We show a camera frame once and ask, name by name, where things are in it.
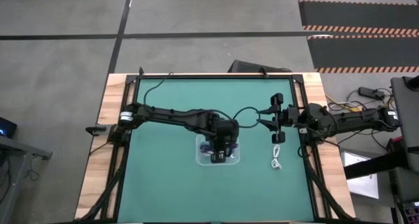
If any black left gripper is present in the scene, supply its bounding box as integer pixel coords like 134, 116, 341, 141
210, 118, 241, 164

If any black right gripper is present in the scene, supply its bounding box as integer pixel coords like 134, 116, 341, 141
257, 92, 285, 145

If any dark blue USB-C cable bundle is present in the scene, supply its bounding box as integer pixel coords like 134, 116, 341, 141
198, 142, 240, 155

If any white USB-C cable bundle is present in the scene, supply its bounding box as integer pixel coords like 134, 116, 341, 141
270, 144, 283, 171

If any clear plastic bin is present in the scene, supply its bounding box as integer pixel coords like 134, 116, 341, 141
195, 134, 241, 166

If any black power strip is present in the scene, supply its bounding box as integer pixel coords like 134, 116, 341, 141
358, 86, 386, 100

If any black floor ramp striped edge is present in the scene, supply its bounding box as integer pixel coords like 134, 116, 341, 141
306, 35, 419, 74
298, 0, 419, 32

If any white paper sheet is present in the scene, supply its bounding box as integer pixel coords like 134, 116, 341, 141
340, 151, 380, 200

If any grey desk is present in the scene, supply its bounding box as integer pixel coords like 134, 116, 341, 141
390, 75, 419, 176

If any control box with buttons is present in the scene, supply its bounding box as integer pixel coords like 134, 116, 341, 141
395, 199, 419, 224

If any grey metal table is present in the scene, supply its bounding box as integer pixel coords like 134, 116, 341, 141
0, 135, 53, 224

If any black device blue light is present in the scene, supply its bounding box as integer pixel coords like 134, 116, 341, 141
0, 117, 18, 140

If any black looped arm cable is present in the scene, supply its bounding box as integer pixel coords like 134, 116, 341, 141
209, 105, 263, 130

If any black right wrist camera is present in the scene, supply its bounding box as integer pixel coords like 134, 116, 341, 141
283, 106, 300, 128

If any black aluminium table frame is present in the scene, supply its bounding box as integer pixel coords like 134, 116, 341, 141
78, 71, 356, 223

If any yellow cable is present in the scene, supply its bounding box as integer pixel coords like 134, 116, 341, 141
325, 94, 364, 112

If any thin dark cable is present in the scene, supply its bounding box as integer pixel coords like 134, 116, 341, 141
143, 72, 173, 105

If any black side mount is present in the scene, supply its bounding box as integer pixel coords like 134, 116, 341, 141
85, 125, 109, 137

